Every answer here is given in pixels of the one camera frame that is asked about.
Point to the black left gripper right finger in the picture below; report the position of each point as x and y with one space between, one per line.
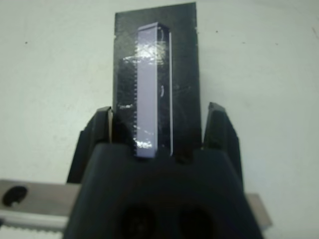
219 129

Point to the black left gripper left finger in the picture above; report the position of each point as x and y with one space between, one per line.
99 129

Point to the black box lid purple print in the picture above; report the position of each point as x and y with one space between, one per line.
179 74

